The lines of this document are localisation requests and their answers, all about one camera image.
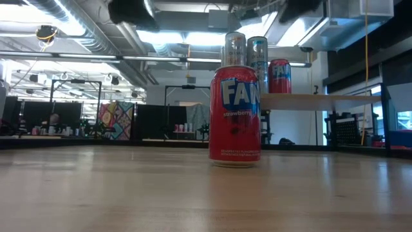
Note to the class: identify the red Fanta strawberry can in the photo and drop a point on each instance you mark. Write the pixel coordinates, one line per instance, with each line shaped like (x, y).
(280, 77)
(235, 129)

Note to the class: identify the silver slim beverage can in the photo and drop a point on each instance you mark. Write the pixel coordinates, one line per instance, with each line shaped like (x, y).
(235, 51)
(257, 61)

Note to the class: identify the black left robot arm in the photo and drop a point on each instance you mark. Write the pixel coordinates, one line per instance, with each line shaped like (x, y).
(132, 13)

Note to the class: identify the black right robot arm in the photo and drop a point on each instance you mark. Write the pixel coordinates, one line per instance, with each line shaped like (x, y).
(302, 8)

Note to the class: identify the grey cloth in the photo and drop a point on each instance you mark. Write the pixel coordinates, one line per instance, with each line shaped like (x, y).
(198, 119)

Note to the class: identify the black partition screen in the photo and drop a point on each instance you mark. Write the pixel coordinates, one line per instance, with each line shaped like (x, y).
(35, 112)
(154, 119)

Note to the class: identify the black bag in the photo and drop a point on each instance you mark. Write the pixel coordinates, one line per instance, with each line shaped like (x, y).
(286, 141)

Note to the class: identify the colourful patchwork cloth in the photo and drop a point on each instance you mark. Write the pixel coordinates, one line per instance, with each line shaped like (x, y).
(116, 120)

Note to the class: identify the long ceiling light tube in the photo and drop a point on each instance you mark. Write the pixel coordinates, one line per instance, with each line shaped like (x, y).
(87, 55)

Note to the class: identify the black perforated rack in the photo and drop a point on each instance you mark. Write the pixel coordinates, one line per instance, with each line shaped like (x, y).
(346, 130)

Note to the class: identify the person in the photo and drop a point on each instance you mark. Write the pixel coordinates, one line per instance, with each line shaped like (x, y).
(54, 120)

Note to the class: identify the blue bin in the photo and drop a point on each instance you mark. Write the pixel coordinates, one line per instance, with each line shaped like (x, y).
(400, 138)

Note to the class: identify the black camera rig frame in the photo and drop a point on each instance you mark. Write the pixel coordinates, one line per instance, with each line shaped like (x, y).
(75, 81)
(188, 86)

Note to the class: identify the black aluminium table frame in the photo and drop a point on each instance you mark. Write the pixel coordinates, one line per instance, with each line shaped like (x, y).
(96, 144)

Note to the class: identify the silver ribbed ventilation duct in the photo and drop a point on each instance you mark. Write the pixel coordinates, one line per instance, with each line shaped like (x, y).
(96, 42)

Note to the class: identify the silver rectangular ventilation duct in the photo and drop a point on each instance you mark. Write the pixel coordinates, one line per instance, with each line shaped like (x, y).
(338, 32)

